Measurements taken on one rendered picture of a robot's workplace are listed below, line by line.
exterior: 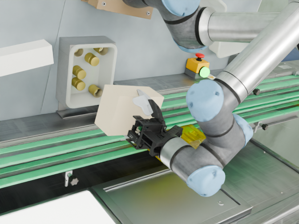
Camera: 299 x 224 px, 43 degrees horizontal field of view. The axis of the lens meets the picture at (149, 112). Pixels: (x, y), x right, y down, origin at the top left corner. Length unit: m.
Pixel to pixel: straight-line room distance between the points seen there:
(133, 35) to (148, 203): 0.61
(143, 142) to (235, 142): 0.23
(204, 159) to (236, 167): 0.87
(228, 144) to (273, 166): 0.97
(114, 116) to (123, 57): 0.47
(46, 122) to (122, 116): 0.37
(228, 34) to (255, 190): 0.72
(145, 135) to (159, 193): 0.47
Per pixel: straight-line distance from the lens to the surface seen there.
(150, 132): 0.95
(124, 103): 1.02
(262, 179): 1.69
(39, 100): 1.36
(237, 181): 1.63
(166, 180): 1.45
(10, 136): 1.25
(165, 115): 1.48
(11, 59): 1.20
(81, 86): 1.32
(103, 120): 1.06
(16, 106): 1.34
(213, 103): 0.74
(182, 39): 1.19
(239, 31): 1.10
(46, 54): 1.23
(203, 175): 0.83
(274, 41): 0.84
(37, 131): 1.28
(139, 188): 1.38
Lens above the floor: 1.87
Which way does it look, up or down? 42 degrees down
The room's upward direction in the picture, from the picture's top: 127 degrees clockwise
